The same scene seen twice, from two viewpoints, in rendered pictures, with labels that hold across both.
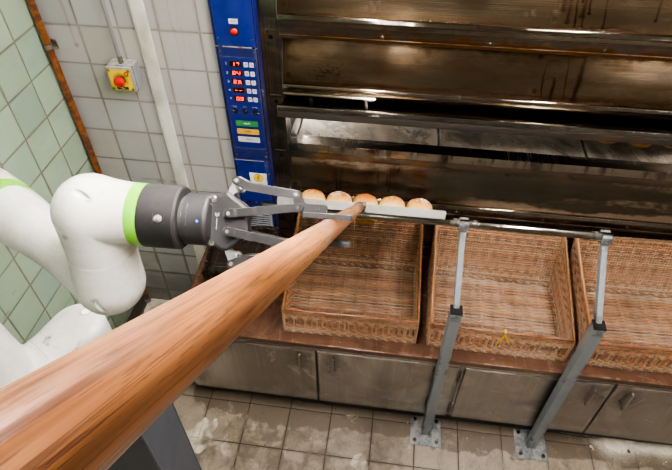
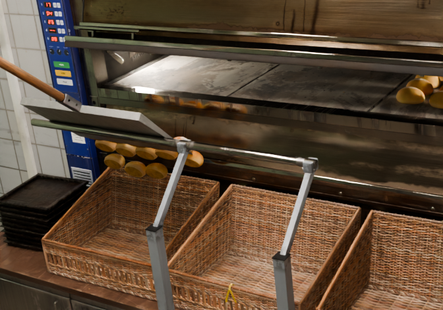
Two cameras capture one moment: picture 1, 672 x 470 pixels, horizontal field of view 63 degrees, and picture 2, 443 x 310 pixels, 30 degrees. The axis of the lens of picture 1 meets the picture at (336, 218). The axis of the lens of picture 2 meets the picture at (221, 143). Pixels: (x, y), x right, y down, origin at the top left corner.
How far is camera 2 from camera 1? 201 cm
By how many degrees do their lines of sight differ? 32
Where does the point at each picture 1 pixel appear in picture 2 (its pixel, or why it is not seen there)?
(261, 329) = (29, 268)
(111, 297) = not seen: outside the picture
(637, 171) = (411, 124)
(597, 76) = (331, 6)
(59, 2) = not seen: outside the picture
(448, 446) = not seen: outside the picture
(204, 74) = (32, 18)
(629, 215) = (423, 186)
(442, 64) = (201, 0)
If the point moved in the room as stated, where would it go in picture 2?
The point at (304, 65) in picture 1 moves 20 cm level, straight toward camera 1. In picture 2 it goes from (98, 6) to (72, 18)
